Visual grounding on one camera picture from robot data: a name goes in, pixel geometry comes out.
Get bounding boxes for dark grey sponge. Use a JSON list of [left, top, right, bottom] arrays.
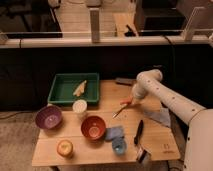
[[115, 77, 135, 86]]

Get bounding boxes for yellow apple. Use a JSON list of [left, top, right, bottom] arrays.
[[57, 140, 73, 158]]

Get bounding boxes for purple bowl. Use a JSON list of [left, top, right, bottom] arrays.
[[35, 105, 62, 130]]

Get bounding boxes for blue plastic cup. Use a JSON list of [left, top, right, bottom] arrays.
[[112, 137, 127, 155]]

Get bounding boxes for black object on floor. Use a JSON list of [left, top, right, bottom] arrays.
[[124, 25, 136, 37]]

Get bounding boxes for left white post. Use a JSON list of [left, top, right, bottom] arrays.
[[89, 8, 100, 43]]

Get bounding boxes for light blue cloth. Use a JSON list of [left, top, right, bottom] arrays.
[[144, 108, 171, 128]]

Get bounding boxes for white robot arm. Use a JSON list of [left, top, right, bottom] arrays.
[[132, 69, 213, 171]]

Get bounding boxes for yellow banana piece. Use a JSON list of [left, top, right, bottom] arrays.
[[73, 80, 87, 97]]

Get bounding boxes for small black metal object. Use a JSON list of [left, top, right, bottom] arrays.
[[136, 148, 151, 163]]

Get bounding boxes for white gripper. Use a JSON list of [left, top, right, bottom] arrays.
[[131, 85, 144, 105]]

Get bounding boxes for white paper cup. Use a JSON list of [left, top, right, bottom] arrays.
[[72, 99, 87, 118]]

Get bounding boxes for green plastic tray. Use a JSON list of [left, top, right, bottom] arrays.
[[48, 73, 100, 106]]

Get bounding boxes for white railing bar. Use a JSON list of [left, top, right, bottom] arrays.
[[0, 35, 213, 49]]

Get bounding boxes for red pepper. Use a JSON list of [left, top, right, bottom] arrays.
[[120, 97, 133, 105]]

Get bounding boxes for black spatula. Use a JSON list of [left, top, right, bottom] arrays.
[[134, 120, 144, 145]]

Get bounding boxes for red bowl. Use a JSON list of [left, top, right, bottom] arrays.
[[81, 116, 106, 141]]

